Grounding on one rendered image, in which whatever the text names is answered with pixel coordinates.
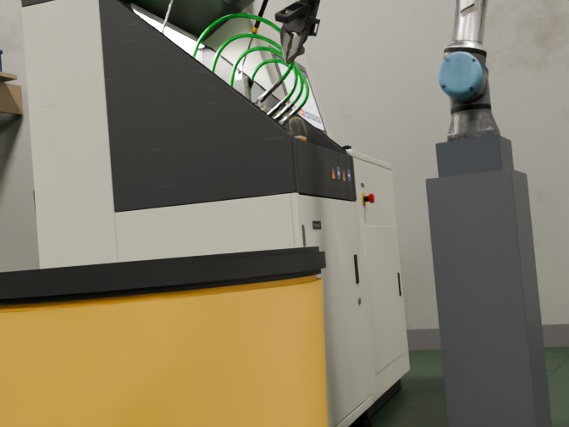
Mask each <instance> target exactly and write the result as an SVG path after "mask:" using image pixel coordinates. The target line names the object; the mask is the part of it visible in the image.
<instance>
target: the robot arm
mask: <svg viewBox="0 0 569 427"><path fill-rule="evenodd" d="M319 4H320V0H300V1H296V2H294V3H292V4H291V5H289V6H287V7H286V8H283V9H281V10H280V11H278V12H277V13H275V14H274V18H275V21H277V22H280V23H283V25H282V27H281V30H280V43H281V47H282V53H283V56H284V61H285V63H286V64H291V63H292V62H293V61H294V60H295V59H296V57H297V56H300V55H303V54H304V52H305V48H304V47H303V44H304V43H305V42H306V40H307V38H308V37H309V36H317V33H318V27H319V23H320V19H316V17H317V13H318V7H319ZM487 7H488V0H456V6H455V13H454V20H453V27H452V34H451V40H450V44H449V45H448V46H446V47H445V49H444V55H443V61H442V63H441V64H440V66H439V71H438V80H439V85H440V87H441V89H442V90H443V92H444V93H445V94H446V95H448V96H449V99H450V116H451V119H450V127H449V130H448V135H447V141H459V140H465V139H471V138H477V137H483V136H495V135H500V130H499V128H498V126H497V124H496V122H495V120H494V116H493V115H492V110H491V101H490V92H489V70H488V68H487V64H486V58H487V51H486V50H485V48H484V47H483V34H484V27H485V20H486V13H487ZM316 24H318V27H317V30H316V33H315V32H314V30H315V26H316ZM291 32H295V33H296V34H297V35H298V36H296V37H294V34H293V33H291Z"/></svg>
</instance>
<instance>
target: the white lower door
mask: <svg viewBox="0 0 569 427"><path fill-rule="evenodd" d="M299 199H300V210H301V228H302V239H303V247H319V251H320V252H325V258H326V268H324V269H321V274H317V278H322V279H323V315H324V337H325V359H326V382H327V404H328V427H335V426H336V425H337V424H338V423H339V422H340V421H341V420H343V419H344V418H345V417H346V416H347V415H349V414H350V413H351V412H352V411H353V410H355V409H356V408H357V407H358V406H359V405H360V404H362V403H363V402H364V401H365V400H366V399H368V398H369V397H370V396H371V395H372V384H371V375H370V365H369V356H368V345H367V327H366V318H365V308H364V298H363V289H362V270H361V260H360V251H359V241H358V232H357V222H356V204H355V202H349V201H342V200H336V199H329V198H322V197H310V196H304V195H299Z"/></svg>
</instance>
